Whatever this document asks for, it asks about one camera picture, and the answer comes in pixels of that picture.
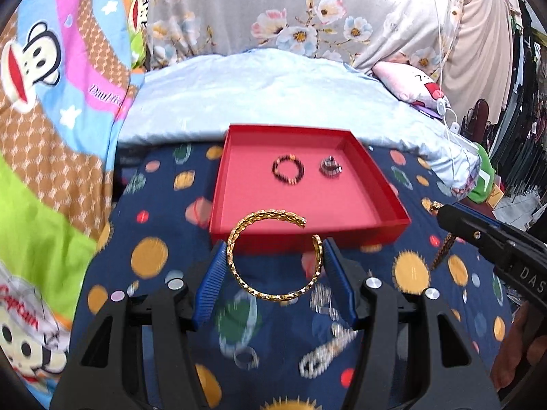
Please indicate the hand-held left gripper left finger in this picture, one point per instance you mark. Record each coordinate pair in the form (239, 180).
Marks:
(210, 284)

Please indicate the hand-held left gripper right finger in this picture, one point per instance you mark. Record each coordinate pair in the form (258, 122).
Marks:
(340, 284)

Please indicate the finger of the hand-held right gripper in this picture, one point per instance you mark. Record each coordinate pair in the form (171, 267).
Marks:
(474, 230)

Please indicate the gold bangle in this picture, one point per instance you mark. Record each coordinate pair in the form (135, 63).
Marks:
(233, 260)

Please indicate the red shallow box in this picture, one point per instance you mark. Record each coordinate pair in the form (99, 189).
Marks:
(256, 188)

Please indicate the person's right hand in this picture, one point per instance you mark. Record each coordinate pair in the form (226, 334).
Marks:
(510, 350)

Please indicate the green plush toy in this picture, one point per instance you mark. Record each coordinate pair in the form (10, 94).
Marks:
(483, 175)

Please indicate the navy planet print sheet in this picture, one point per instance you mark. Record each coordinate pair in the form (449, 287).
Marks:
(171, 222)

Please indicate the rack of dark clothes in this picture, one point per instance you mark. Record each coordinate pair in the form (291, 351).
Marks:
(525, 136)

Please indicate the dark red wooden chair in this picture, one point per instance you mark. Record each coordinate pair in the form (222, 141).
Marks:
(478, 119)

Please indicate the pink cartoon pillow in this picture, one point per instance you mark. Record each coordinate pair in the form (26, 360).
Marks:
(406, 83)

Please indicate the beige hanging garment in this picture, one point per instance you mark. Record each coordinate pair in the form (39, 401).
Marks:
(478, 42)

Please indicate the light blue satin pillow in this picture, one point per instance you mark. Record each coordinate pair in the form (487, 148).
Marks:
(256, 89)

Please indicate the cartoon monkey print blanket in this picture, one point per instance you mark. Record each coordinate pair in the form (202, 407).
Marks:
(51, 136)

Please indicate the grey floral quilt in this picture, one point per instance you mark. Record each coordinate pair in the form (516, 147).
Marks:
(265, 4)

